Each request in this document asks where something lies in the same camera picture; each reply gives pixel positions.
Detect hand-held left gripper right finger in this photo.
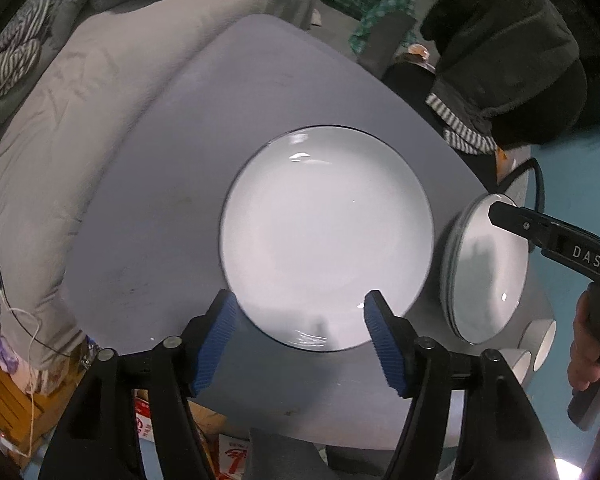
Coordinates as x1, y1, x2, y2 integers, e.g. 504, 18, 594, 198
364, 290, 563, 480

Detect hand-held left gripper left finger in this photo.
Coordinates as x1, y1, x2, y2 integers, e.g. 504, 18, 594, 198
37, 289, 238, 480

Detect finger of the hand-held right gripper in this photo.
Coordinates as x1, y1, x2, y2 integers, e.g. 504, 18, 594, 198
487, 201, 551, 248

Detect white plate with dark rim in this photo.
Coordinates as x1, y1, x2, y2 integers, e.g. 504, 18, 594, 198
220, 125, 436, 352
440, 200, 481, 341
452, 194, 531, 345

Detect white bowl with dark rim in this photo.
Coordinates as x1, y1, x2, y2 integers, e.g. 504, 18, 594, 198
520, 319, 557, 381
500, 349, 532, 386

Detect person's right hand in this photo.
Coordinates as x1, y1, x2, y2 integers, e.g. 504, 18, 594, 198
569, 291, 600, 394

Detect red white carton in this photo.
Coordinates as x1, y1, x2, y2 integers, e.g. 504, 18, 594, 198
219, 435, 255, 480
134, 390, 157, 442

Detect grey white striped garment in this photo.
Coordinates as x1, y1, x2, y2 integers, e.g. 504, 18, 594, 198
427, 92, 498, 156

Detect dark grey cloth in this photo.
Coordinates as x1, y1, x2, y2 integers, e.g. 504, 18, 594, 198
249, 427, 331, 480

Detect dark grey hoodie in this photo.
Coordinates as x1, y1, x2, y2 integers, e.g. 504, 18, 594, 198
420, 0, 588, 148

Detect orange plastic bag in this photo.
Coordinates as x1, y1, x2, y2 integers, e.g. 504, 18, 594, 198
404, 44, 432, 68

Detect yellow wooden slats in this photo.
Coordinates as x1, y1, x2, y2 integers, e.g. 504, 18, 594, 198
0, 360, 46, 446

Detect green patterned cloth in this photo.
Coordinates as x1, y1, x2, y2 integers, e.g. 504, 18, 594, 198
320, 0, 421, 53

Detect light grey duvet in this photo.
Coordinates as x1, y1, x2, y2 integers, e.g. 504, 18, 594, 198
0, 0, 321, 371

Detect striped grey white cloth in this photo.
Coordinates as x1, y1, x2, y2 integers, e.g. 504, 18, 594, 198
0, 0, 56, 143

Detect white cord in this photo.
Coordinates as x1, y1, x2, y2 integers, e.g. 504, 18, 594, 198
7, 307, 45, 458

